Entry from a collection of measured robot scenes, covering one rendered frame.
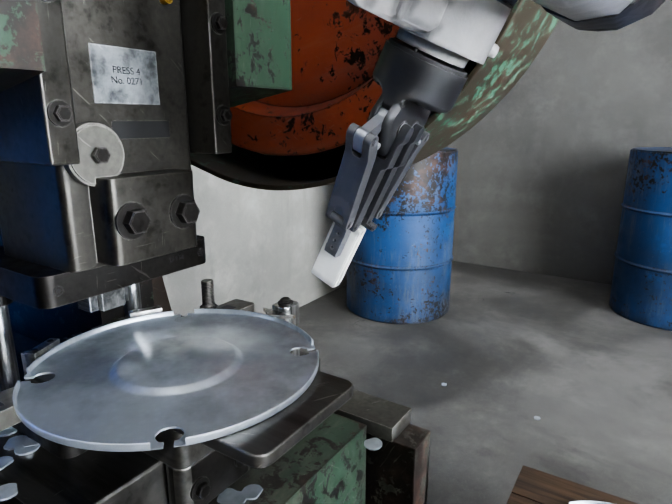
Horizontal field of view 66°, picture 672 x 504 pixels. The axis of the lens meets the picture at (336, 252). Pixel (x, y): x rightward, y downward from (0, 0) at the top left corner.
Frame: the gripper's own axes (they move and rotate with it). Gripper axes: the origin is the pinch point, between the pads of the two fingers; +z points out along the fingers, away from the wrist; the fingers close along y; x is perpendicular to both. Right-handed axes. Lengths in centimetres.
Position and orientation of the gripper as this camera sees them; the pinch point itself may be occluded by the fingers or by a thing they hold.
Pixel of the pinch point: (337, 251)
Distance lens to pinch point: 51.9
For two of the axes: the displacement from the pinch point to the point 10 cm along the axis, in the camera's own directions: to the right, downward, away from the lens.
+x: -7.7, -5.4, 3.4
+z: -3.8, 8.1, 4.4
